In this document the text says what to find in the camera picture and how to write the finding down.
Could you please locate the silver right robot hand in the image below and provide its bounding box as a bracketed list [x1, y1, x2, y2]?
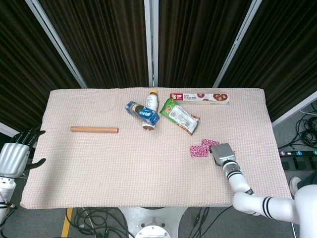
[209, 142, 236, 167]

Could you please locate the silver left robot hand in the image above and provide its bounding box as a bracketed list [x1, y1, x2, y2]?
[0, 128, 47, 179]

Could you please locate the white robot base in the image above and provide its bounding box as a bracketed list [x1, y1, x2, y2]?
[118, 207, 188, 238]

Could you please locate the green snack bag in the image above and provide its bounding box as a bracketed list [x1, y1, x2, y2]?
[159, 97, 201, 136]

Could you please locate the long baking paper box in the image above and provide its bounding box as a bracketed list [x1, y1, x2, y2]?
[169, 92, 230, 106]

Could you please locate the black power strip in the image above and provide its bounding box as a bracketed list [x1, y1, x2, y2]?
[278, 149, 317, 157]

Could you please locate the black foot pedal unit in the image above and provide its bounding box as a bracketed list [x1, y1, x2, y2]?
[281, 157, 317, 171]

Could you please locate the grey sneaker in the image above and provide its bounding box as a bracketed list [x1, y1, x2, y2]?
[289, 176, 302, 198]

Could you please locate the yellow floor tape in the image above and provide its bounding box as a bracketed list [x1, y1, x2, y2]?
[61, 207, 74, 238]

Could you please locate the dark curtain panel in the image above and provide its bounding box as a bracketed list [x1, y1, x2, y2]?
[37, 0, 149, 89]
[0, 0, 84, 133]
[158, 0, 253, 88]
[217, 0, 317, 122]

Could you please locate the blue drink carton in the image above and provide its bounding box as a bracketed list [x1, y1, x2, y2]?
[124, 100, 161, 125]

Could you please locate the wooden rolling pin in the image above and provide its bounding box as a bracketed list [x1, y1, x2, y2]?
[70, 126, 119, 134]

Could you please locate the white bottle with brown drink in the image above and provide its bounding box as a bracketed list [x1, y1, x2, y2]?
[142, 89, 159, 131]

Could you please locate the dark trouser leg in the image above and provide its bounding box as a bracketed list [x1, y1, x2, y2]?
[297, 171, 317, 190]

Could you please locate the beige waffle tablecloth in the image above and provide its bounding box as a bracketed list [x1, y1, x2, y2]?
[19, 87, 293, 210]

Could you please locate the white metal frame rail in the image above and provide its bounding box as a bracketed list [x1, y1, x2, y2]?
[271, 90, 317, 127]
[0, 122, 24, 140]

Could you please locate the black cable with connector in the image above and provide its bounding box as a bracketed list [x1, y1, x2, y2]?
[192, 207, 223, 238]

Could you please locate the black cable bundle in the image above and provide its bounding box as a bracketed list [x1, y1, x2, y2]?
[279, 103, 317, 149]
[73, 207, 132, 238]

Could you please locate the white metal frame post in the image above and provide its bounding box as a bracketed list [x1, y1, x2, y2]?
[24, 0, 88, 89]
[212, 0, 260, 88]
[144, 0, 159, 88]

